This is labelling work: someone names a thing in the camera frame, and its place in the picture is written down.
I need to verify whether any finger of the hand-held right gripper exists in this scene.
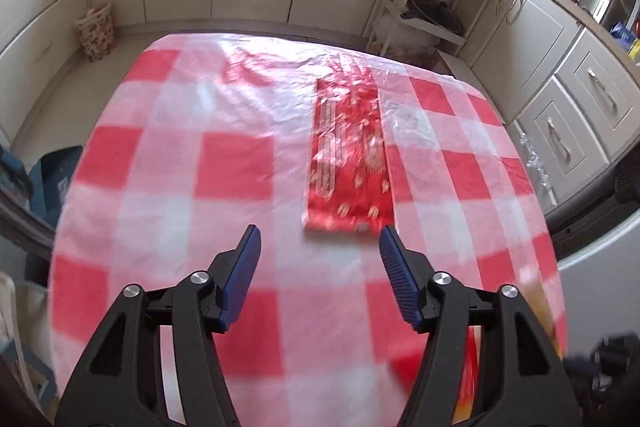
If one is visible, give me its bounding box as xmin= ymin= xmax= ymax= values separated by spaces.
xmin=562 ymin=332 xmax=637 ymax=385

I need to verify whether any floral fabric basket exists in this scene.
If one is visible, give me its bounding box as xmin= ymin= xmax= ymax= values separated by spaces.
xmin=74 ymin=2 xmax=116 ymax=63

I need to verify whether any red gold patterned packet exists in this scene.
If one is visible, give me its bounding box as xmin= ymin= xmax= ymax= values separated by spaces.
xmin=302 ymin=68 xmax=397 ymax=239

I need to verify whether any blue dustpan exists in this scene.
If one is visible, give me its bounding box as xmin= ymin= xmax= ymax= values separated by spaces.
xmin=0 ymin=144 xmax=84 ymax=229

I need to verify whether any white cabinet with drawers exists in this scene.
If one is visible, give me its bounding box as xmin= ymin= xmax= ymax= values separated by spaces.
xmin=459 ymin=0 xmax=640 ymax=215
xmin=0 ymin=0 xmax=91 ymax=128

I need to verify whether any blue white bag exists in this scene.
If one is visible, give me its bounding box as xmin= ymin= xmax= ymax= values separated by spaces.
xmin=609 ymin=20 xmax=640 ymax=54

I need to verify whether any red checked tablecloth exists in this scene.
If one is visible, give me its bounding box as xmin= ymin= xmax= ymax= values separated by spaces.
xmin=47 ymin=33 xmax=571 ymax=427

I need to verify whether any dark lidded pot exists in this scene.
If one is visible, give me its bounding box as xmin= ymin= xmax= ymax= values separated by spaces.
xmin=400 ymin=0 xmax=464 ymax=34

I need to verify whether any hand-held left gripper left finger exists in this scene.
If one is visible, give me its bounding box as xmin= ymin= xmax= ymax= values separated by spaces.
xmin=55 ymin=224 xmax=262 ymax=427

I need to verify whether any white low stool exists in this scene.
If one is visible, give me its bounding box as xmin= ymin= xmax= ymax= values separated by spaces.
xmin=434 ymin=49 xmax=477 ymax=78

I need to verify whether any small clear plastic bag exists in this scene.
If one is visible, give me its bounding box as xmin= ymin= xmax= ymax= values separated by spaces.
xmin=517 ymin=129 xmax=557 ymax=196

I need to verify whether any grey sliding door frame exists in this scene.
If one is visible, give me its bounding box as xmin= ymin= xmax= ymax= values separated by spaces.
xmin=544 ymin=157 xmax=640 ymax=260

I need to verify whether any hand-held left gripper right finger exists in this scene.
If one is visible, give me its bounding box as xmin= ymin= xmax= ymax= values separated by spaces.
xmin=378 ymin=226 xmax=583 ymax=427

